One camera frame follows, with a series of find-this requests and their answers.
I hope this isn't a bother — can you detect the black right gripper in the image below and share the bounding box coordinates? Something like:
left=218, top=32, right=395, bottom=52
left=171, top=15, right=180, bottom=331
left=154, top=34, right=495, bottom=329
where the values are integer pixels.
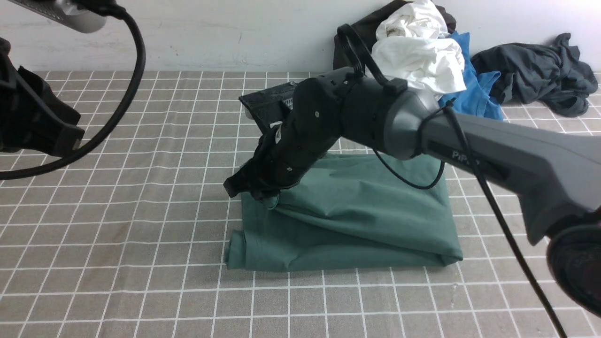
left=223, top=67, right=358, bottom=200

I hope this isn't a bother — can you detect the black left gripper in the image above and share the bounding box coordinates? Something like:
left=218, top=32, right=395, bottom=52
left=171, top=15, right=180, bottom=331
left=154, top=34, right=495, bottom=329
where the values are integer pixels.
left=0, top=38, right=85, bottom=157

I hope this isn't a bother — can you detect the green long-sleeve top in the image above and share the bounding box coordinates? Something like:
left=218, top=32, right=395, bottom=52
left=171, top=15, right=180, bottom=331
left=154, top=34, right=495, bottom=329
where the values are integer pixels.
left=224, top=154, right=463, bottom=272

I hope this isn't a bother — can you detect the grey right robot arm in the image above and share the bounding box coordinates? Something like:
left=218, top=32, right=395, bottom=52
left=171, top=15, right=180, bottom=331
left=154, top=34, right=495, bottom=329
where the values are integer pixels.
left=224, top=67, right=601, bottom=316

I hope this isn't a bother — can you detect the grey checkered tablecloth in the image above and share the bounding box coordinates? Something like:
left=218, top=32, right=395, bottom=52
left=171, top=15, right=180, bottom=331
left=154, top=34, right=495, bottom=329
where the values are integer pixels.
left=0, top=71, right=601, bottom=338

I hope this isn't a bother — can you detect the black crumpled garment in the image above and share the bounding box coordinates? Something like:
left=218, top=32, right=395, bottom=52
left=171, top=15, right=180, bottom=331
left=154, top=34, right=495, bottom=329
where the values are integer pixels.
left=333, top=0, right=457, bottom=76

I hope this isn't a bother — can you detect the white crumpled shirt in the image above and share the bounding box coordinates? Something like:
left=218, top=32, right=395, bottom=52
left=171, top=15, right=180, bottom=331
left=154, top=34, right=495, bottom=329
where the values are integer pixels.
left=371, top=0, right=466, bottom=99

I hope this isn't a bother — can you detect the blue t-shirt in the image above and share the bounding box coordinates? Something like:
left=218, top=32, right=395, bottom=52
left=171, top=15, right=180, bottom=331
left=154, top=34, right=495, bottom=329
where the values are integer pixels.
left=439, top=32, right=504, bottom=121

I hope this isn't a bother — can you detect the dark grey crumpled shirt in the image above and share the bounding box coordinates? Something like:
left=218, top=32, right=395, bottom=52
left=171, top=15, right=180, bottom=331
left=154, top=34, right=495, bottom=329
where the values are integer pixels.
left=471, top=32, right=598, bottom=118

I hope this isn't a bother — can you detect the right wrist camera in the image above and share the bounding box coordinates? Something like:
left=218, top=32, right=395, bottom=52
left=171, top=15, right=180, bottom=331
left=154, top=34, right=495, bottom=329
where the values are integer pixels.
left=239, top=82, right=298, bottom=134

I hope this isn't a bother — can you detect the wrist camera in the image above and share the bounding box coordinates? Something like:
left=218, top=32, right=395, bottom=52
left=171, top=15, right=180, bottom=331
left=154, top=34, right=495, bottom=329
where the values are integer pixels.
left=239, top=82, right=298, bottom=134
left=11, top=0, right=126, bottom=34

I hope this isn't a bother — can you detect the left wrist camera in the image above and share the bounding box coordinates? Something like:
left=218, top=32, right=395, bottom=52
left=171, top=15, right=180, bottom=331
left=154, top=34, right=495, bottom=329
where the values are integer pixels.
left=11, top=0, right=126, bottom=34

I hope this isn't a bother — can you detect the black left camera cable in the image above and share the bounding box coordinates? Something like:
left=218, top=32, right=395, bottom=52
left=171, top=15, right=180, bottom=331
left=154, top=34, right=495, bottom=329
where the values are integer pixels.
left=0, top=9, right=146, bottom=181

